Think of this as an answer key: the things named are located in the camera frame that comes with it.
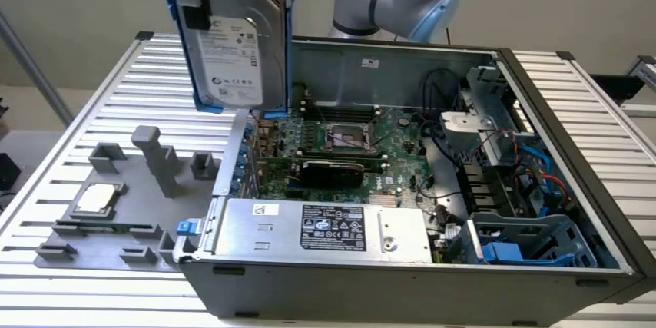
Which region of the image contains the open black PC case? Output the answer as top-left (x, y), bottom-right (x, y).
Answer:
top-left (170, 34), bottom-right (656, 323)

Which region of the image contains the black graphics card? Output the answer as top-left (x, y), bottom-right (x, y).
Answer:
top-left (289, 157), bottom-right (387, 191)

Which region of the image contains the hard disk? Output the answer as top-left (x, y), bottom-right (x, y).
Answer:
top-left (163, 0), bottom-right (297, 120)

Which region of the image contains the green motherboard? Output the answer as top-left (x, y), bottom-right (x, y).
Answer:
top-left (245, 107), bottom-right (465, 214)

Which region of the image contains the CPU socket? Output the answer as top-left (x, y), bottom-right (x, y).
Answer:
top-left (319, 122), bottom-right (373, 152)

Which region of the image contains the blue-grey plastic disk bay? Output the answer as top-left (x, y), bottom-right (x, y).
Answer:
top-left (462, 210), bottom-right (599, 268)

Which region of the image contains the green RAM stick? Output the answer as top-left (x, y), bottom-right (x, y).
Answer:
top-left (54, 220), bottom-right (154, 235)

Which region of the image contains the aluminium frame with black block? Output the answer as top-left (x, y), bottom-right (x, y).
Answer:
top-left (587, 55), bottom-right (656, 118)

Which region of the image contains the silver CPU chip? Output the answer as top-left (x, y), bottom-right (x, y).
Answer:
top-left (74, 184), bottom-right (121, 216)

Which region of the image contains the thin red black wire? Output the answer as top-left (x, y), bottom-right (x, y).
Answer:
top-left (478, 130), bottom-right (519, 166)

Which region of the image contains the grey parts rack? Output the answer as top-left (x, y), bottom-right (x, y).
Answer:
top-left (33, 124), bottom-right (223, 273)

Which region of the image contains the silver power supply unit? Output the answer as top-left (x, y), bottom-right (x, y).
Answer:
top-left (203, 197), bottom-right (434, 266)

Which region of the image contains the silver finned heat sink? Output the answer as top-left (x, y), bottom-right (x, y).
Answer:
top-left (367, 194), bottom-right (399, 208)

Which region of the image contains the blue plastic latch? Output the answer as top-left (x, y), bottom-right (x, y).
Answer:
top-left (174, 219), bottom-right (199, 236)

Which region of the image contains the grey metal pole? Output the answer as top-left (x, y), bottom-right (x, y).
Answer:
top-left (0, 8), bottom-right (73, 128)

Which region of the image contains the silver metal bracket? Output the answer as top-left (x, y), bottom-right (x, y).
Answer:
top-left (438, 111), bottom-right (501, 141)

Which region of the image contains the metal drive cage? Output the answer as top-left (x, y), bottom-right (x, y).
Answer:
top-left (458, 65), bottom-right (537, 167)

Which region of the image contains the black box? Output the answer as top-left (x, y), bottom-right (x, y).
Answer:
top-left (0, 153), bottom-right (22, 191)

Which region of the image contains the black wire bundle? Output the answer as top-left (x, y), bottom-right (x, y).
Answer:
top-left (419, 68), bottom-right (465, 141)

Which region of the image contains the black plastic air shroud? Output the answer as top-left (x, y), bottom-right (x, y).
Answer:
top-left (458, 162), bottom-right (519, 216)

